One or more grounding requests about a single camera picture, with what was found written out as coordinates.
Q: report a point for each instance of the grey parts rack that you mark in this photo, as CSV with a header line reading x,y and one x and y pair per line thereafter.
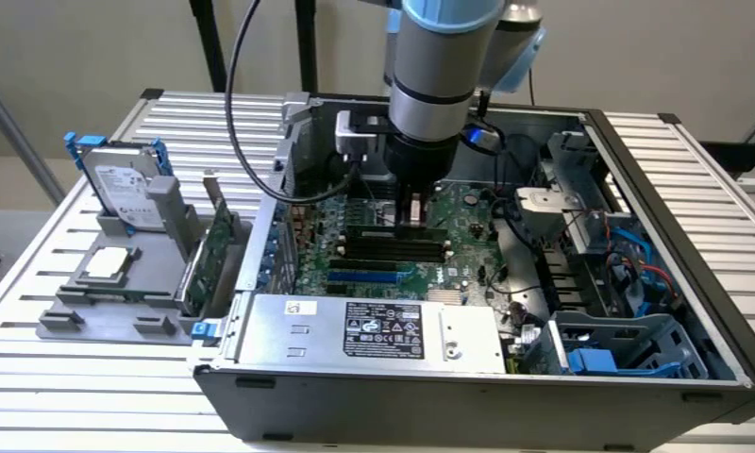
x,y
138,292

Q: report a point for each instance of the grey disk bay cage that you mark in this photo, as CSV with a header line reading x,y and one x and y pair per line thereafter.
x,y
575,207

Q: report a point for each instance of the green graphics card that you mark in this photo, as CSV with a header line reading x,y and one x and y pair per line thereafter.
x,y
210,250

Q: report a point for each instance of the black open PC case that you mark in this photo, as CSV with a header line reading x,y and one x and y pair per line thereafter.
x,y
477,401

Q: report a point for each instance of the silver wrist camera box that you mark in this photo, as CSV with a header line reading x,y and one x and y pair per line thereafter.
x,y
352,134

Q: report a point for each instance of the black tripod stand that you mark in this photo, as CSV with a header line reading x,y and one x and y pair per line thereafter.
x,y
206,45

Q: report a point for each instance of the grey metal pole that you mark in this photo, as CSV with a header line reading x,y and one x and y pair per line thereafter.
x,y
14,127

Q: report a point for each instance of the blue expansion slot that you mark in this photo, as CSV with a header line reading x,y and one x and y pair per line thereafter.
x,y
361,278

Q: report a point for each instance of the grey drive cage blue latch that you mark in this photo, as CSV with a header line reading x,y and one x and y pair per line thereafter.
x,y
623,344

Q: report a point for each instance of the black RAM slot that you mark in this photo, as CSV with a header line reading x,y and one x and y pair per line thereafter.
x,y
392,249
392,242
392,257

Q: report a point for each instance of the black expansion slot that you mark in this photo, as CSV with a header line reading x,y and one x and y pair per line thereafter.
x,y
361,265

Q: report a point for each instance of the blue case latch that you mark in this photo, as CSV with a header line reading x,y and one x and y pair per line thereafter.
x,y
204,330

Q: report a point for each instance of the green motherboard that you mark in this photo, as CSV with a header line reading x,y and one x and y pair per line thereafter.
x,y
377,264

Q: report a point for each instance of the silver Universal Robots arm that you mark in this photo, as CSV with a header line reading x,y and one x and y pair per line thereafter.
x,y
436,56

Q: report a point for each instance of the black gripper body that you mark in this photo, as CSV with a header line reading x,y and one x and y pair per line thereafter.
x,y
423,158

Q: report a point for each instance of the silver CPU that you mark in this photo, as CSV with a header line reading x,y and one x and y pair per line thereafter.
x,y
106,265

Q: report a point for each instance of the silver power supply unit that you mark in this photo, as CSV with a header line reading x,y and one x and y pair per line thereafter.
x,y
364,332

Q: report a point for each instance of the hard disk with blue bracket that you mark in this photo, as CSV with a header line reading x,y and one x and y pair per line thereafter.
x,y
125,189

